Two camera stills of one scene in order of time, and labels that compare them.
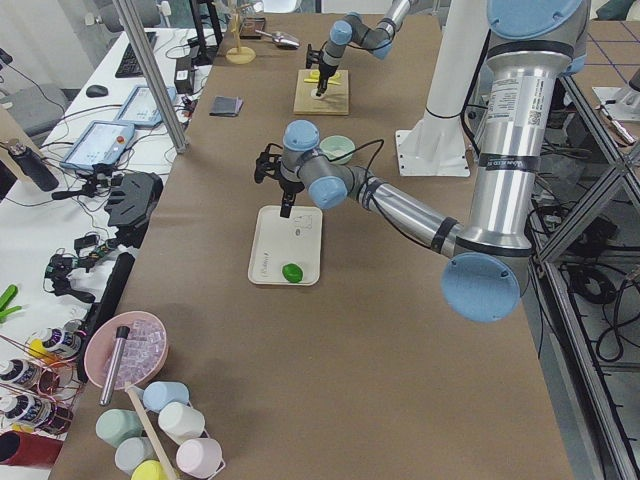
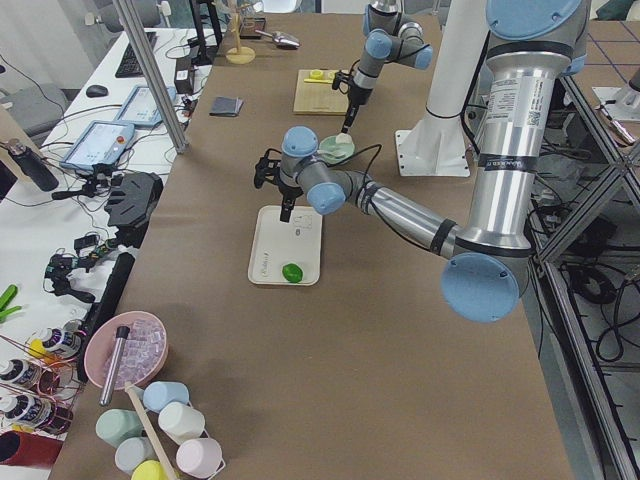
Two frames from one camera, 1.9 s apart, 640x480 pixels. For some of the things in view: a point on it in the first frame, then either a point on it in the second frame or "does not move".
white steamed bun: x=315 y=96 → x=343 y=138
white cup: x=180 y=422 does not move
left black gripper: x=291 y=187 does not move
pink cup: x=200 y=457 does not move
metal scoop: x=282 y=39 does not move
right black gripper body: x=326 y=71 → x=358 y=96
